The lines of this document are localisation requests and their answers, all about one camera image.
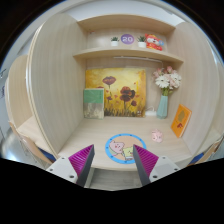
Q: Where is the orange book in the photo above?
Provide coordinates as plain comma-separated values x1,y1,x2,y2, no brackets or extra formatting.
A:
171,104,192,138

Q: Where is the small potted plant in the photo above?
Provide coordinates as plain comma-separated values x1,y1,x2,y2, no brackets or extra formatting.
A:
137,36,146,48
111,37,119,46

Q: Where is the wooden desk hutch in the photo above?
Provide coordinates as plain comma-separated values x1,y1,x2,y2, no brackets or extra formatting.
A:
5,14,224,171

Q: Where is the right wooden chair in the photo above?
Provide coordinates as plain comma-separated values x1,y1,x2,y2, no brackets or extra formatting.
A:
189,136,224,166

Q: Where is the teal vase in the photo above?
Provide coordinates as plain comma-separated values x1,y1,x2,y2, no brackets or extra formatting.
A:
156,96,168,119

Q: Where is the red plush toy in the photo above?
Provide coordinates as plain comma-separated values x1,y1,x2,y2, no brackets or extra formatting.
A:
145,34,164,51

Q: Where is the left wooden chair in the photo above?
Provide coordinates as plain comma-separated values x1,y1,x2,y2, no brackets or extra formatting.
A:
9,122,53,164

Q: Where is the pink pig-shaped mouse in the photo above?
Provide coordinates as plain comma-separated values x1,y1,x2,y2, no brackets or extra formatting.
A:
152,129,163,143

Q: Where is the purple round number sign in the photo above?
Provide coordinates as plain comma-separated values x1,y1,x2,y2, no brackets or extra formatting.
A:
121,34,134,45

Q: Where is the white round device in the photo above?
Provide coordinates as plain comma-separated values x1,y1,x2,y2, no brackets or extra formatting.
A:
145,106,156,116

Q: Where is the green book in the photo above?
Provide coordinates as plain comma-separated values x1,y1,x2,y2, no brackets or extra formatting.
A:
83,88,104,119

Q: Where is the poppy flower painting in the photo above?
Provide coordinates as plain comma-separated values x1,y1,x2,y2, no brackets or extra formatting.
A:
85,68,146,117

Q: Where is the right small potted plant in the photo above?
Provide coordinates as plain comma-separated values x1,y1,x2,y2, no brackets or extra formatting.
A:
137,36,146,48

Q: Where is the pink white flower bouquet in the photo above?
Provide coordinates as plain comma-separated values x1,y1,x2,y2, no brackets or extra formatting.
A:
153,66,182,96

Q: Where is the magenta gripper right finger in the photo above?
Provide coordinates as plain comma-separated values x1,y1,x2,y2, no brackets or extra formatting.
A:
132,144,181,186

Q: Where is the round cartoon mouse pad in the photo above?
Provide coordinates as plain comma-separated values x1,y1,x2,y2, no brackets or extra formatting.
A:
105,133,146,164

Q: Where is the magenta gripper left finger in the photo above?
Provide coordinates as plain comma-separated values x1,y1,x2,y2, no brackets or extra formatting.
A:
46,144,96,188

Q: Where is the wooden chair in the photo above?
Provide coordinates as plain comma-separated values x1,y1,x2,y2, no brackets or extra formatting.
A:
9,122,53,164
189,136,224,166

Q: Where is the left small potted plant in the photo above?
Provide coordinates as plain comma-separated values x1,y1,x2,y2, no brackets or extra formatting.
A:
111,37,119,46

